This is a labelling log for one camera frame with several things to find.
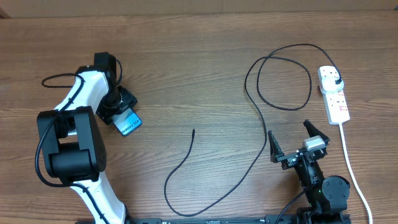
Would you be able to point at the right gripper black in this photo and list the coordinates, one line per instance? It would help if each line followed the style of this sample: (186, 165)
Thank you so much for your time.
(289, 159)

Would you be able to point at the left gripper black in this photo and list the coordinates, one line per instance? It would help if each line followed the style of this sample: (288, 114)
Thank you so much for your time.
(128, 99)

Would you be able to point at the smartphone with blue screen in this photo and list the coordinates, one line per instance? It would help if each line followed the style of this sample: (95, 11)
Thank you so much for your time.
(127, 122)

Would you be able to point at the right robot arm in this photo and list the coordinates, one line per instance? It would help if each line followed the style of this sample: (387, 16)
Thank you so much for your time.
(323, 199)

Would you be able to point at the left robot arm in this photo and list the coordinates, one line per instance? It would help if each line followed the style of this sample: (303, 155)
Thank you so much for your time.
(71, 151)

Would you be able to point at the white charger plug adapter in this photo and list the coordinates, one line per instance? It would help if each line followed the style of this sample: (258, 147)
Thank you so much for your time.
(329, 85)

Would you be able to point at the white power strip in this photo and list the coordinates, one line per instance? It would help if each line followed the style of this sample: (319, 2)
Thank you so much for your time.
(335, 103)

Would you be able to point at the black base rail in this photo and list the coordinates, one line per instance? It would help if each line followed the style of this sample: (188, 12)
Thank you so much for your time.
(211, 221)

